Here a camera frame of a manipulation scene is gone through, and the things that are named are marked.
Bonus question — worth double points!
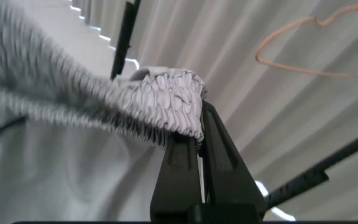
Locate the white curtain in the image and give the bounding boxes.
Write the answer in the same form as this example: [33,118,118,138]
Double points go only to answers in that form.
[71,0,358,224]

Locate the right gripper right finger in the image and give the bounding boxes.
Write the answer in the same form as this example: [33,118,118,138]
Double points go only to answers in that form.
[199,100,267,223]

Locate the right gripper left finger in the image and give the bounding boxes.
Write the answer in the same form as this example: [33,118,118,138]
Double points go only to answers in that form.
[150,132,204,223]

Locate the pale grey shorts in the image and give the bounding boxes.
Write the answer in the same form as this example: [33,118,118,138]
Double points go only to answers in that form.
[0,0,208,224]

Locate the pink clothes hanger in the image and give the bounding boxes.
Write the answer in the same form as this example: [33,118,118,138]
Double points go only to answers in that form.
[255,3,358,78]

